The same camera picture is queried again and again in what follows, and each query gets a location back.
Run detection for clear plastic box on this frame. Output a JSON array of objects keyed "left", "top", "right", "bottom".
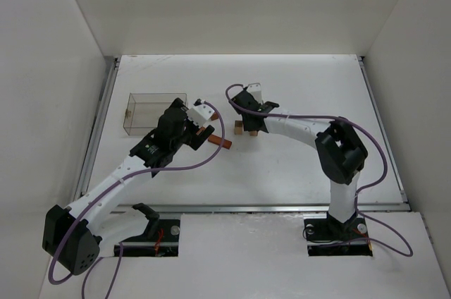
[{"left": 123, "top": 93, "right": 187, "bottom": 136}]

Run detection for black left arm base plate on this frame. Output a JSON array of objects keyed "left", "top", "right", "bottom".
[{"left": 122, "top": 217, "right": 181, "bottom": 257}]

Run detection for light wood rectangular block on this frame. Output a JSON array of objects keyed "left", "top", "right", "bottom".
[{"left": 233, "top": 121, "right": 244, "bottom": 135}]

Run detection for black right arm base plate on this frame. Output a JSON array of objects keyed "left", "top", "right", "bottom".
[{"left": 302, "top": 217, "right": 373, "bottom": 257}]

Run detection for red-brown wooden cylinder block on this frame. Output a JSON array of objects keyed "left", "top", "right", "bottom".
[{"left": 197, "top": 127, "right": 206, "bottom": 135}]

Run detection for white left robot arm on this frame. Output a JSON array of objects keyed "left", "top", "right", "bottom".
[{"left": 42, "top": 98, "right": 218, "bottom": 285}]

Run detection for purple camera cable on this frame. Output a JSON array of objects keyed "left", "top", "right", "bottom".
[
  {"left": 225, "top": 83, "right": 414, "bottom": 257},
  {"left": 48, "top": 99, "right": 225, "bottom": 298}
]

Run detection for red-brown long rectangular block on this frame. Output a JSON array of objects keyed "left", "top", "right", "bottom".
[{"left": 208, "top": 135, "right": 232, "bottom": 150}]

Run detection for aluminium table edge rail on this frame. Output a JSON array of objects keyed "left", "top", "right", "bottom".
[{"left": 70, "top": 56, "right": 122, "bottom": 201}]

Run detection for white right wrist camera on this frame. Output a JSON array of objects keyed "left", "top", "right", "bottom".
[{"left": 247, "top": 83, "right": 263, "bottom": 104}]

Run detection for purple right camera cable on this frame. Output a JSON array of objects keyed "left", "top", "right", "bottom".
[{"left": 225, "top": 83, "right": 414, "bottom": 257}]

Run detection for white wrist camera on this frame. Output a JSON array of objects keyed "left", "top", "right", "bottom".
[
  {"left": 187, "top": 104, "right": 215, "bottom": 128},
  {"left": 247, "top": 83, "right": 263, "bottom": 104}
]

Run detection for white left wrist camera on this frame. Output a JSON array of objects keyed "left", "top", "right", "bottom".
[{"left": 187, "top": 104, "right": 215, "bottom": 128}]

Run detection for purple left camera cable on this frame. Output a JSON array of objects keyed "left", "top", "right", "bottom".
[{"left": 48, "top": 99, "right": 225, "bottom": 298}]

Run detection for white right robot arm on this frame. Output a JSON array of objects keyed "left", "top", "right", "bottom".
[{"left": 228, "top": 86, "right": 368, "bottom": 243}]

